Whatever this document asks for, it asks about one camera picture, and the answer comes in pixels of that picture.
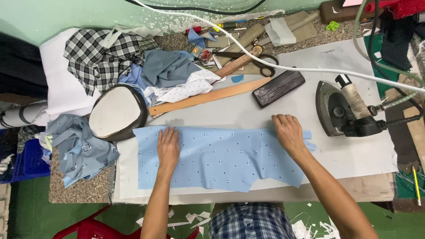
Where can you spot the blue plastic crate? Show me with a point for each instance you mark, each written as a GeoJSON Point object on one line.
{"type": "Point", "coordinates": [28, 161]}

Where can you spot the person's right hand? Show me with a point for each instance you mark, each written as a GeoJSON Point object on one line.
{"type": "Point", "coordinates": [290, 134]}

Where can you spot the blue tailor chalk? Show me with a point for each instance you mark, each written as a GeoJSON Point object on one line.
{"type": "Point", "coordinates": [237, 78]}

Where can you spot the person's plaid shirt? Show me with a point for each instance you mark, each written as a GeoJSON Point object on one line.
{"type": "Point", "coordinates": [252, 220]}

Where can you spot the short wooden ruler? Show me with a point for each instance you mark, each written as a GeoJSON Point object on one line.
{"type": "Point", "coordinates": [239, 63]}

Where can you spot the oval pressing ham cushion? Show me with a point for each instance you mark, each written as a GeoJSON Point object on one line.
{"type": "Point", "coordinates": [116, 113]}

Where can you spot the yellow pencil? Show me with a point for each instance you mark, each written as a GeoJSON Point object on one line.
{"type": "Point", "coordinates": [416, 186]}

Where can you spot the white ironing pad cloth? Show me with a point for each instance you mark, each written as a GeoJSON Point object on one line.
{"type": "Point", "coordinates": [348, 156]}

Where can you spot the red plastic stool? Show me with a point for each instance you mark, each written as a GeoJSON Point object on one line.
{"type": "Point", "coordinates": [96, 227]}

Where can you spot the long wooden ruler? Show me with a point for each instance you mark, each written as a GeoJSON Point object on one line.
{"type": "Point", "coordinates": [212, 96]}

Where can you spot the grey steam iron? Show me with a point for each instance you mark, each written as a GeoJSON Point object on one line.
{"type": "Point", "coordinates": [345, 109]}

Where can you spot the small red printed box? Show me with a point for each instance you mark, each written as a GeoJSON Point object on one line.
{"type": "Point", "coordinates": [201, 53]}

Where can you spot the white dotted fabric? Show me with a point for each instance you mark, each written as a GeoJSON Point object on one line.
{"type": "Point", "coordinates": [186, 88]}

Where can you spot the grey blue patterned shirt fabric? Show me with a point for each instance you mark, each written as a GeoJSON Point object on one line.
{"type": "Point", "coordinates": [81, 149]}

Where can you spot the red yellow screwdriver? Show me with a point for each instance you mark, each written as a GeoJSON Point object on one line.
{"type": "Point", "coordinates": [215, 27]}

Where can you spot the dark wooden block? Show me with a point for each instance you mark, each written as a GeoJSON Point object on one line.
{"type": "Point", "coordinates": [278, 88]}

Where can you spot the black tailor scissors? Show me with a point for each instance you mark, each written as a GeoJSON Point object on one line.
{"type": "Point", "coordinates": [262, 61]}

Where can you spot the person's left hand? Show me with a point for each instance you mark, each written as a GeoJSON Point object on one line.
{"type": "Point", "coordinates": [168, 149]}

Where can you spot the white paper piece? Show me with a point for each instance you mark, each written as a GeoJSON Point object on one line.
{"type": "Point", "coordinates": [279, 31]}

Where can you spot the black white plaid fabric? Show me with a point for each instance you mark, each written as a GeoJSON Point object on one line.
{"type": "Point", "coordinates": [99, 56]}

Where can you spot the person's right fingers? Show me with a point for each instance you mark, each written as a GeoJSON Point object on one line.
{"type": "Point", "coordinates": [282, 121]}

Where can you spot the light blue patterned fabric piece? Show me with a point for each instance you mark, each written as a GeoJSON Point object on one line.
{"type": "Point", "coordinates": [219, 159]}

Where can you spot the small blue fabric scrap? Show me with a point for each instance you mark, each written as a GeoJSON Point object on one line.
{"type": "Point", "coordinates": [199, 38]}

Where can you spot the grey blue fabric heap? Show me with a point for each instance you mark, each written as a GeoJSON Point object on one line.
{"type": "Point", "coordinates": [167, 68]}

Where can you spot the person's left fingers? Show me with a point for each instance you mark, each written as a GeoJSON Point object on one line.
{"type": "Point", "coordinates": [168, 134]}

